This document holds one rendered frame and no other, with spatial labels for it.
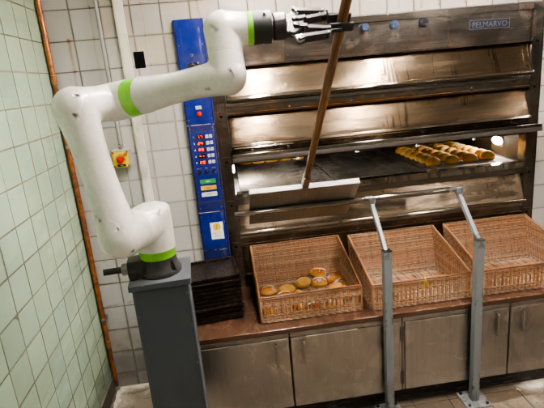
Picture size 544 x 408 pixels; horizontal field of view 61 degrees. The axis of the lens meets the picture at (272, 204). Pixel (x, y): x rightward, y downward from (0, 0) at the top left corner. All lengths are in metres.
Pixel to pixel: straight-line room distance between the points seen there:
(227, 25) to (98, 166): 0.54
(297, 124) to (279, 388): 1.45
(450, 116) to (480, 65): 0.33
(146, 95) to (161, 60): 1.20
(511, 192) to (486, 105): 0.58
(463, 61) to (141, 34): 1.81
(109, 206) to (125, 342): 1.80
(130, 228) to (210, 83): 0.49
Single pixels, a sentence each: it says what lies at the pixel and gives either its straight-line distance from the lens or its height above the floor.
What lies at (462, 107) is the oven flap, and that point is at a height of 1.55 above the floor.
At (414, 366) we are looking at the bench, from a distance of 2.77.
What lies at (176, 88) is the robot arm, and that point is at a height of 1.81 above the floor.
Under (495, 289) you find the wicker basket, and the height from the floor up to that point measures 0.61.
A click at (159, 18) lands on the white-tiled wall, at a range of 2.68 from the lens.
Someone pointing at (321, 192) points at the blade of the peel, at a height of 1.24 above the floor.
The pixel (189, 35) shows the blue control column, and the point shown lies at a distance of 2.62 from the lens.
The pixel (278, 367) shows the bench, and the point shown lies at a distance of 2.56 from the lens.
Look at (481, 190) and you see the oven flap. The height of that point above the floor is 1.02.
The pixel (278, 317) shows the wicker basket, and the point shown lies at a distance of 2.53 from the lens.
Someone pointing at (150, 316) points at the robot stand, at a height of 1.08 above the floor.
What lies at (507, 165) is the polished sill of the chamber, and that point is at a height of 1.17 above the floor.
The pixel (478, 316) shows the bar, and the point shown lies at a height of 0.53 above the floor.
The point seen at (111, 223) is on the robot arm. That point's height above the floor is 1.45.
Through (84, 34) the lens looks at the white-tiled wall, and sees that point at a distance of 2.74.
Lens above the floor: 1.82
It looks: 15 degrees down
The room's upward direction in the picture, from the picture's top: 5 degrees counter-clockwise
